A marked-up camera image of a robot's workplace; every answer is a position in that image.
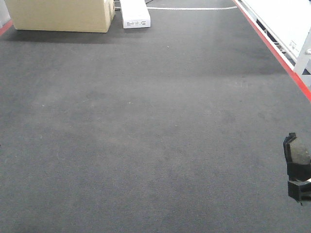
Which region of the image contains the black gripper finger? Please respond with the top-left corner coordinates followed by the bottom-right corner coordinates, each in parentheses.
top-left (287, 165), bottom-right (311, 205)

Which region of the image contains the dark brake pad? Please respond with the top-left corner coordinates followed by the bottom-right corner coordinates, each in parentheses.
top-left (283, 133), bottom-right (311, 168)

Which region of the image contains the white long box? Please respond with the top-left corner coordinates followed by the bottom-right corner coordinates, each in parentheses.
top-left (120, 0), bottom-right (151, 29)

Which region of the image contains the cardboard box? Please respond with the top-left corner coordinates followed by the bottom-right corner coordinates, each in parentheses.
top-left (5, 0), bottom-right (115, 33)

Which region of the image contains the white conveyor side frame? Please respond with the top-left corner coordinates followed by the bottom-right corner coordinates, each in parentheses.
top-left (239, 0), bottom-right (311, 88)

